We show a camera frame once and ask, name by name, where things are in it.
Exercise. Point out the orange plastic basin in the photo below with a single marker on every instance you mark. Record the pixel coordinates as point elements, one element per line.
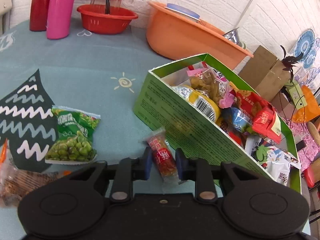
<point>176,37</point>

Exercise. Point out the dark red thermos jug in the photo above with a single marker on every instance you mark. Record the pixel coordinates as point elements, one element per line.
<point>38,15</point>

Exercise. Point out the dark purple plant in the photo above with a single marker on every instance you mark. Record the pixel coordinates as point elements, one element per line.
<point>290,61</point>

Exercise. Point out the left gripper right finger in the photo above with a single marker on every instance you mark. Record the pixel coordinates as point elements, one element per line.
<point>199,171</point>

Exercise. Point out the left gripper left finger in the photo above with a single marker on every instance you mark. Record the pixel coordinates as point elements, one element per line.
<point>126,172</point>

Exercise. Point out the clear brown pastry pack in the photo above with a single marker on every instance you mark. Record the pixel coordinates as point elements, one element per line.
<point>17,183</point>

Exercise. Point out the red checkered noodle snack bag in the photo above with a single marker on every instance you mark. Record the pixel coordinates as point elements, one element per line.
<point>267,123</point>

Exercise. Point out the red plastic basket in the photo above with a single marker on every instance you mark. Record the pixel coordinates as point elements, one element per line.
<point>96,21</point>

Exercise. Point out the green cardboard box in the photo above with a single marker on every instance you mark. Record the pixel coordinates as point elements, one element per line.
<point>159,106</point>

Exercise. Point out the pink dried fruit snack bag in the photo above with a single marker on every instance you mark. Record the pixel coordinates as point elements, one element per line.
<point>212,84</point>

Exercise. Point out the teal printed tablecloth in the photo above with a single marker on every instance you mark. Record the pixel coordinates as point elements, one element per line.
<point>104,75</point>

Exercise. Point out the red potato chips bag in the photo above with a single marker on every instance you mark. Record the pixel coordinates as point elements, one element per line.
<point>250,102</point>

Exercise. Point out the green peas snack bag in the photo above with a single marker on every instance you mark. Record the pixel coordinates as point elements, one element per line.
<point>74,145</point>

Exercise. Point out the steel bowl in basin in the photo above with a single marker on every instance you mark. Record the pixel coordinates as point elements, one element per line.
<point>233,36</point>

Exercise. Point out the blue round wall decoration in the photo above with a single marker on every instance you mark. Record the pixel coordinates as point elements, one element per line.
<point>304,45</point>

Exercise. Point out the brown cardboard box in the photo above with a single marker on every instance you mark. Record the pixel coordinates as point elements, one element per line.
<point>264,73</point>

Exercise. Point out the pink thermos bottle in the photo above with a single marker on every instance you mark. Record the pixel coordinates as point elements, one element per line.
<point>59,19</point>

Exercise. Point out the stacked bowls with blue lid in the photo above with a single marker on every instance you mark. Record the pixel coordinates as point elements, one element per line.
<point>182,11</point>

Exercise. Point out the small red sausage snack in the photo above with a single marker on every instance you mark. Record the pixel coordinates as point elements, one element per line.
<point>162,156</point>

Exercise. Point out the yellow corn snack pack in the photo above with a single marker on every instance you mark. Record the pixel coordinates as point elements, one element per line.
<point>204,104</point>

